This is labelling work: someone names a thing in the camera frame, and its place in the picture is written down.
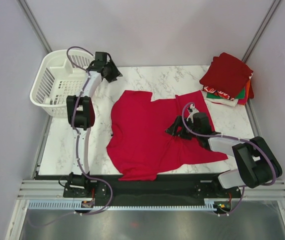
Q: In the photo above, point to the orange folded shirt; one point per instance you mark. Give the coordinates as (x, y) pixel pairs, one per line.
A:
(249, 94)

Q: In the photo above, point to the green folded shirt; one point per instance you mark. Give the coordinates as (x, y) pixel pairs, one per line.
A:
(241, 95)

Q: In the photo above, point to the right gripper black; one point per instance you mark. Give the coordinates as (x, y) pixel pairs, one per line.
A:
(172, 129)

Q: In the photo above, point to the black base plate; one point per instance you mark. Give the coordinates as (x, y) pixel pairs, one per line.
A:
(166, 189)

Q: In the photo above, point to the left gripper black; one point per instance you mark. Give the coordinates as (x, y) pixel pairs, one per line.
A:
(116, 72)

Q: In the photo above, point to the aluminium frame rail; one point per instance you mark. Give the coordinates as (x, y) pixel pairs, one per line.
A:
(40, 190)

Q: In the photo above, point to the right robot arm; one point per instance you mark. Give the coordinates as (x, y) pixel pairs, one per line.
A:
(256, 163)

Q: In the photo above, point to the dark red folded shirt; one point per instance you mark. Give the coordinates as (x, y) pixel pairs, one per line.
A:
(227, 74)

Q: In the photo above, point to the red patterned folded shirt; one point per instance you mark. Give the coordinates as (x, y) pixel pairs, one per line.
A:
(213, 93)

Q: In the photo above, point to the slotted cable duct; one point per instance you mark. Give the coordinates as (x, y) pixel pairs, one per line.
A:
(81, 205)

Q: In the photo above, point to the white folded shirt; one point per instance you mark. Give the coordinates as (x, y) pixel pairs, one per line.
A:
(223, 101)

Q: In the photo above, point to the crimson red t shirt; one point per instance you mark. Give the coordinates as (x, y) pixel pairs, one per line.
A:
(140, 148)

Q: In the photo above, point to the white plastic laundry basket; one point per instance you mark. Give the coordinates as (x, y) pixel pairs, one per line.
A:
(57, 78)

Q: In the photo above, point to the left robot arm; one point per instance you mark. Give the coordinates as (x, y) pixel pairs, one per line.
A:
(80, 110)

